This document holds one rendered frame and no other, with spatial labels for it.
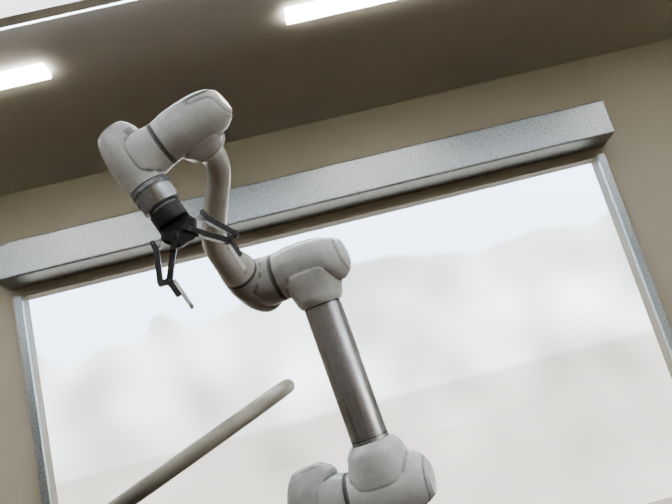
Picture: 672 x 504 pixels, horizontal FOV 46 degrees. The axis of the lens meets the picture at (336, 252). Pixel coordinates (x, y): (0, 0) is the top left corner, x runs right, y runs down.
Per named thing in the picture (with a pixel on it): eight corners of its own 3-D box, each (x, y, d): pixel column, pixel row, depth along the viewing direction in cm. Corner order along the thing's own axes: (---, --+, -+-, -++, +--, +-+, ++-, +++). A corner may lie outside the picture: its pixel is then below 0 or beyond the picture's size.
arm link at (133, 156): (120, 197, 165) (171, 161, 164) (80, 138, 166) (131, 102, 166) (137, 204, 175) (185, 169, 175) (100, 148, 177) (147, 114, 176)
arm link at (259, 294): (219, 259, 212) (263, 241, 209) (250, 291, 226) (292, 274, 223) (222, 299, 204) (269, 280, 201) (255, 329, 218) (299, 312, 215)
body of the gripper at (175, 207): (181, 202, 174) (205, 236, 173) (148, 223, 172) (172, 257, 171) (179, 193, 167) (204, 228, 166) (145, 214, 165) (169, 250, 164)
